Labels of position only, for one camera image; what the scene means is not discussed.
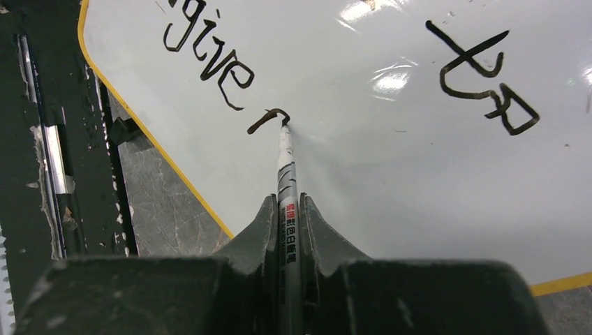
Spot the white black whiteboard marker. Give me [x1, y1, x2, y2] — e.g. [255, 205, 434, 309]
[277, 117, 304, 334]

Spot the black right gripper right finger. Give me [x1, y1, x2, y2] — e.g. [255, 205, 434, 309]
[299, 194, 549, 334]

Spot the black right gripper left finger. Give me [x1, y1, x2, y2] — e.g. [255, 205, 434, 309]
[15, 195, 278, 334]

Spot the white slotted cable duct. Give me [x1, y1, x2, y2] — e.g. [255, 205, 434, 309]
[1, 234, 15, 335]

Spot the yellow framed whiteboard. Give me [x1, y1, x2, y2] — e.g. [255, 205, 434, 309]
[78, 1, 591, 295]

